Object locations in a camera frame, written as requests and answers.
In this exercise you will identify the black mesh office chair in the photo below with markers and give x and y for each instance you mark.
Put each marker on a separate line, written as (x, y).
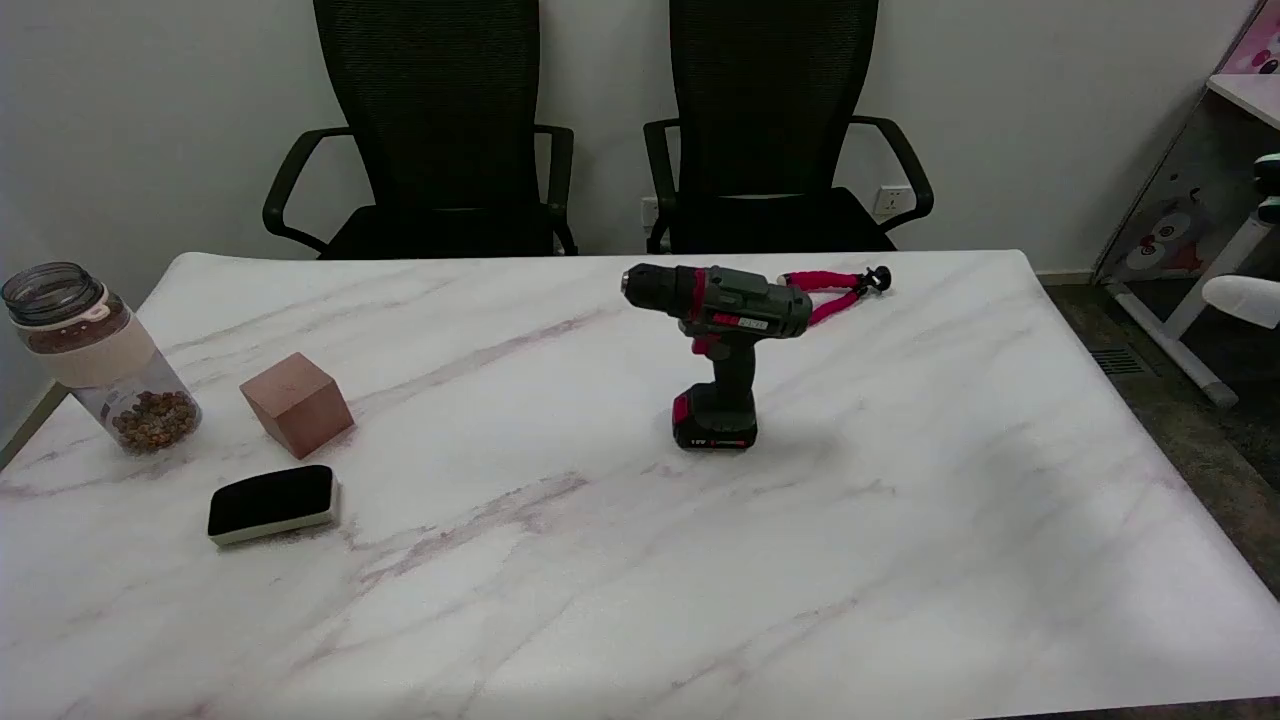
(770, 110)
(430, 110)

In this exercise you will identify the brown wooden cube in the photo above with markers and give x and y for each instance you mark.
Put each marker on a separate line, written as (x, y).
(297, 405)

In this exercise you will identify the white desk with cartoon panel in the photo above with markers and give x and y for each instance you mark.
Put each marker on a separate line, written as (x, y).
(1190, 200)

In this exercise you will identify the black whiteboard eraser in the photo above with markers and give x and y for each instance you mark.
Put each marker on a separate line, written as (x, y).
(270, 500)

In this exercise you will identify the metal floor vent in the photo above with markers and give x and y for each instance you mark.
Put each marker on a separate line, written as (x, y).
(1118, 361)

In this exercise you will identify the clear jar with nuts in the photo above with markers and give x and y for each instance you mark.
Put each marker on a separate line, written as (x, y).
(110, 365)

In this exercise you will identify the red flexible mini tripod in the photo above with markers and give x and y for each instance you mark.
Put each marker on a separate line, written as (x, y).
(838, 282)

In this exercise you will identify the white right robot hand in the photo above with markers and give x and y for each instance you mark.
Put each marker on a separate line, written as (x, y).
(1245, 300)

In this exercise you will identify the white wall socket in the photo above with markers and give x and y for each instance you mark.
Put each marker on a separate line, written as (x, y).
(893, 202)
(648, 211)

